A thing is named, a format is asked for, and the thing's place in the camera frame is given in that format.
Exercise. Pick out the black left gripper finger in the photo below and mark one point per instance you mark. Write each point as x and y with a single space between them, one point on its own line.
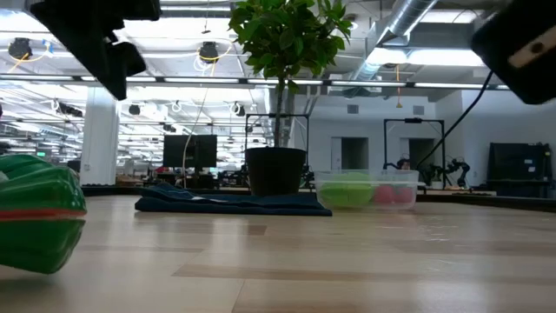
121 65

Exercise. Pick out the small red toy fruit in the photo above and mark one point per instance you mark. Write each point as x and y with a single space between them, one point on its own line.
406 195

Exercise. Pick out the clear plastic tupperware container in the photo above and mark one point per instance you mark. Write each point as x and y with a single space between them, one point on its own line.
323 176

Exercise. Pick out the black ceiling device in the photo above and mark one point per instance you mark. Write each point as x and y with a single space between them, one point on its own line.
19 48
209 52

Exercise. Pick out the long LED light bar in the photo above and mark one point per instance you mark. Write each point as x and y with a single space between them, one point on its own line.
200 80

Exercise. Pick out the white building column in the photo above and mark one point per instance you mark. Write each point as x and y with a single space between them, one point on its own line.
100 143

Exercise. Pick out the black computer monitor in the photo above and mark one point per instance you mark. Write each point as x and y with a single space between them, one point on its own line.
189 150

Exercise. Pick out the black equipment cabinet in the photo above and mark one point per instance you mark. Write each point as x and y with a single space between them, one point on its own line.
517 169

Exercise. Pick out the folded navy blue cloth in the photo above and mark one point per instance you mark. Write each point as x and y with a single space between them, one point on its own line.
234 204

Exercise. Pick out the person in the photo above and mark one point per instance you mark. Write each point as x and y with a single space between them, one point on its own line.
405 164

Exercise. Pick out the green potted plant black pot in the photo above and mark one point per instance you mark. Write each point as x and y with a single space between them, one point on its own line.
273 171

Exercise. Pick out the silver ventilation duct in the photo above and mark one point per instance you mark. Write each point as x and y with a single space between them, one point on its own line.
408 17

